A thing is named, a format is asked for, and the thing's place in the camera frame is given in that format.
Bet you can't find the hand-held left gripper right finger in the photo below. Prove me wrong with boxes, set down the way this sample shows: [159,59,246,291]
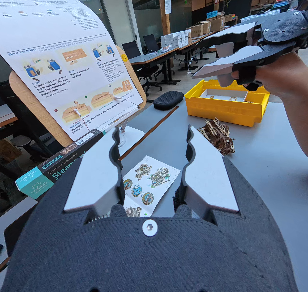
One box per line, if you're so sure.
[180,124,240,218]

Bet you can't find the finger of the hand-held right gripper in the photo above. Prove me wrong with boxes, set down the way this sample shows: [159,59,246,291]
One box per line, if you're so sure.
[192,55,235,87]
[195,22,257,50]

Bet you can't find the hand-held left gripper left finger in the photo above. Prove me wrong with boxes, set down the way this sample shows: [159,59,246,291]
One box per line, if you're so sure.
[63,126,126,217]

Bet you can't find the wooden mechanical model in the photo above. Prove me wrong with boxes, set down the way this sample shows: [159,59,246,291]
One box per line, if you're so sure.
[198,118,236,156]

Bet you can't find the person's right forearm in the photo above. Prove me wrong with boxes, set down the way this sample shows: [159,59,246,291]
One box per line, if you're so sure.
[280,93,308,157]

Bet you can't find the person's right hand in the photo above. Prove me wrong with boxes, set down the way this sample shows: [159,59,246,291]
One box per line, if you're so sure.
[232,52,308,105]

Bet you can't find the brown cardboard box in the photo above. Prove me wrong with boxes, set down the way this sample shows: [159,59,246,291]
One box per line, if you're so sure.
[186,24,204,38]
[206,15,225,32]
[195,21,211,35]

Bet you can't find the black and teal kit box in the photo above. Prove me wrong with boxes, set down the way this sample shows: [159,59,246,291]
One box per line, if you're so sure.
[15,129,113,200]

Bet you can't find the yellow plastic bin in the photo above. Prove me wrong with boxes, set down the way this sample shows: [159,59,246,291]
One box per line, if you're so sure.
[184,79,270,127]

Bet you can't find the stack of white boxes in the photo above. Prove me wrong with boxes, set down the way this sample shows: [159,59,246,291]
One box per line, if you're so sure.
[160,30,192,49]

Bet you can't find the illustrated instruction booklet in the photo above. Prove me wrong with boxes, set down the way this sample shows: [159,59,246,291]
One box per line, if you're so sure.
[121,155,181,218]

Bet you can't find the black wrist rest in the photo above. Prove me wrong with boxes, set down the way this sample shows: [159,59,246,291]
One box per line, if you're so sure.
[153,91,184,110]

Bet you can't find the long office desk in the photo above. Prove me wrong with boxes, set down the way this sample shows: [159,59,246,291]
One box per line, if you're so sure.
[129,40,201,85]

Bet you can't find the wooden pillar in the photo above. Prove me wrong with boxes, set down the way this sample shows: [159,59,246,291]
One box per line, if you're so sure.
[158,0,172,35]

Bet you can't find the black office chair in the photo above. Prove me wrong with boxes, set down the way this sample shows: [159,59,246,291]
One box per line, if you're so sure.
[143,34,181,83]
[121,40,160,85]

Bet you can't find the wooden book stand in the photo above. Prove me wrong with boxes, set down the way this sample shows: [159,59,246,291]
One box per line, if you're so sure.
[9,45,147,156]

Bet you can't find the white printed instruction sheet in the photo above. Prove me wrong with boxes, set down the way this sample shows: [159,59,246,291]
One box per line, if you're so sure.
[0,0,144,141]

